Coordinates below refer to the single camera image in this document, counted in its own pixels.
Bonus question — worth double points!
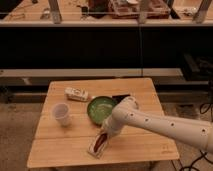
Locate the translucent plastic cup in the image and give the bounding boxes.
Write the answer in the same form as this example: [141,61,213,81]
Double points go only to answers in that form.
[52,103,70,127]

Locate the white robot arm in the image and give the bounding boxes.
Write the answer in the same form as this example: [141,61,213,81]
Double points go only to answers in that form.
[102,96,213,154]

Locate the wooden table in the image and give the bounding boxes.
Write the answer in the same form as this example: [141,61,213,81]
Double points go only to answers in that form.
[27,78,179,168]

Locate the black cables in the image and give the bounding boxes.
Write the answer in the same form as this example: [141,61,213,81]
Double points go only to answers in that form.
[179,79,213,171]

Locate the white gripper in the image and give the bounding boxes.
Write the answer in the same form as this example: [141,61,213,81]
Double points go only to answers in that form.
[102,117,123,136]

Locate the wooden workbench shelf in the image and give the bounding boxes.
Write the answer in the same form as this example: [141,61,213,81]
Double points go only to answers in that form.
[0,0,213,27]

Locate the green bowl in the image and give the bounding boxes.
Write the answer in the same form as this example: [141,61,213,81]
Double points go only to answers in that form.
[87,96,117,126]

